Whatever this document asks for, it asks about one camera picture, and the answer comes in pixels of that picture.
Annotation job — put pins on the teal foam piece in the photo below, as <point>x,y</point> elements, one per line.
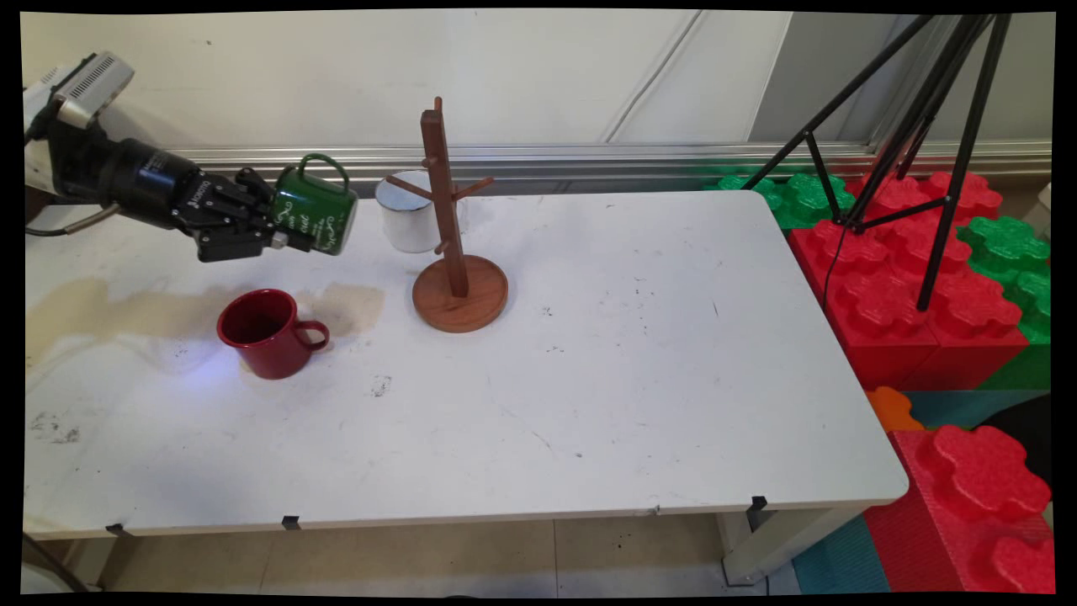
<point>951,408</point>

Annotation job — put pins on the white wall conduit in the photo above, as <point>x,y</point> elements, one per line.
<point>655,80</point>

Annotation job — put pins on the green enamel mug white lettering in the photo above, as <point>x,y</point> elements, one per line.
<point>324,210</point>

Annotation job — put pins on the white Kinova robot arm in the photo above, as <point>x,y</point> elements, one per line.
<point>34,168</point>

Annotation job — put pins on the black tripod stand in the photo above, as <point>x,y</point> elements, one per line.
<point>940,244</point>

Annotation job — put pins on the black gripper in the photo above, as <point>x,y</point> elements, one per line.
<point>168,189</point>

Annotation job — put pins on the red enamel mug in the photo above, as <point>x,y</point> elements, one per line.
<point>269,349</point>

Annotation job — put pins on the white table leg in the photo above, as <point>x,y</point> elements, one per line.
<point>782,539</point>

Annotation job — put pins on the green foam building block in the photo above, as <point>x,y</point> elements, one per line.
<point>808,198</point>
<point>1005,244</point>

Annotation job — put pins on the red foam building block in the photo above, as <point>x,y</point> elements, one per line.
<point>976,480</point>

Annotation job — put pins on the orange foam building block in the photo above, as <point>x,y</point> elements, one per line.
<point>890,410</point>

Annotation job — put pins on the black table edge clip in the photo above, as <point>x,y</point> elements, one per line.
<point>291,523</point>
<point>758,503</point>
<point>118,530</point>

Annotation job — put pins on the beige table leg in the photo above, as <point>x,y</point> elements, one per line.
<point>114,562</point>

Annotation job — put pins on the teal foam floor mat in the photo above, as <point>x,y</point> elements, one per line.
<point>841,560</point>

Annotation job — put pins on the red and green foam blocks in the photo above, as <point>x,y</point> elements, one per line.
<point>892,311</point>

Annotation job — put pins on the aluminium wall rail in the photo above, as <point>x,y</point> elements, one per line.
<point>589,164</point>

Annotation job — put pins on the brown wooden mug tree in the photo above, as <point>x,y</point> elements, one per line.
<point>460,295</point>

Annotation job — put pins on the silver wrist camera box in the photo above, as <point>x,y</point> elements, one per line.
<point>92,88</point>

